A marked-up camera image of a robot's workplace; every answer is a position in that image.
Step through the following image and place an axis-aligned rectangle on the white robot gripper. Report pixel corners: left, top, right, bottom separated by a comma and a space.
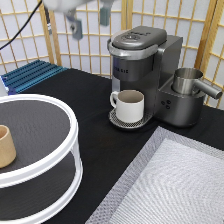
42, 0, 110, 40

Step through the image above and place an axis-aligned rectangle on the grey pod coffee machine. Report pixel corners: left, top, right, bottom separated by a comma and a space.
107, 26, 204, 130

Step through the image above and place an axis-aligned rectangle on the blue ribbed metal block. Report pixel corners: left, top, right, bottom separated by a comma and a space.
2, 60, 66, 94

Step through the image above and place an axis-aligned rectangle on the white ceramic mug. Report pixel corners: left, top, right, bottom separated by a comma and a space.
110, 90, 144, 123

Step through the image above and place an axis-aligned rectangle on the wooden shoji screen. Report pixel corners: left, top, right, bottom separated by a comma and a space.
0, 0, 224, 110

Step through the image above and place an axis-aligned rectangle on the steel milk frother cup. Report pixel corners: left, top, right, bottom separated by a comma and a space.
172, 68, 222, 99

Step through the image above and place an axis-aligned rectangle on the white two-tier round shelf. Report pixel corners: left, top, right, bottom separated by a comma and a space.
0, 94, 83, 224

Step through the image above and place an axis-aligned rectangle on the tan wooden cup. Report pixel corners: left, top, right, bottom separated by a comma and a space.
0, 125, 16, 168

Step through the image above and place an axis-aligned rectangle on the grey woven placemat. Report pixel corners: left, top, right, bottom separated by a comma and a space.
85, 127, 224, 224

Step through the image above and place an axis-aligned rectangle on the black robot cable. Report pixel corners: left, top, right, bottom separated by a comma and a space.
0, 0, 44, 52

